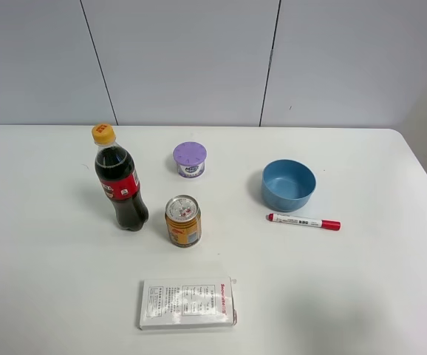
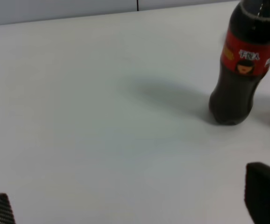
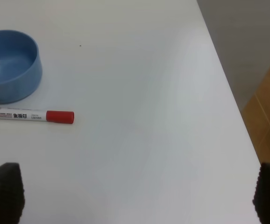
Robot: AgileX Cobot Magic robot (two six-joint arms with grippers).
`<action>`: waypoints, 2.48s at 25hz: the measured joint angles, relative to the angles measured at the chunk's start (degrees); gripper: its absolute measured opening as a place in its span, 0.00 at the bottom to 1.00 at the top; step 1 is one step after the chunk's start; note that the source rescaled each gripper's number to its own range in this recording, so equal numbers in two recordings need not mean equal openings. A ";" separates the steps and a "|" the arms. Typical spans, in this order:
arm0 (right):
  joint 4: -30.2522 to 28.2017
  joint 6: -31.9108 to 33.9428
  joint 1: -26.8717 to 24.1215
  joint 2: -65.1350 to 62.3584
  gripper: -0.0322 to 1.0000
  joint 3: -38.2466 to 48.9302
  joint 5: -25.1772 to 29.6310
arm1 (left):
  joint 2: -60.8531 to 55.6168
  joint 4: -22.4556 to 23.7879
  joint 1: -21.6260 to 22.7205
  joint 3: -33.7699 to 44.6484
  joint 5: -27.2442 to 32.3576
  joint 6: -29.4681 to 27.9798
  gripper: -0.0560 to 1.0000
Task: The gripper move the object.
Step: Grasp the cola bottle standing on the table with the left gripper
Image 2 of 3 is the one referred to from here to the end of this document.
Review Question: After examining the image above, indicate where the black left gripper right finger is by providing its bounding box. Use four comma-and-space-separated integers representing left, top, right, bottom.
244, 162, 270, 224

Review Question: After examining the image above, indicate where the cola bottle with yellow cap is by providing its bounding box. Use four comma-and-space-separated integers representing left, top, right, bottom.
209, 0, 270, 125

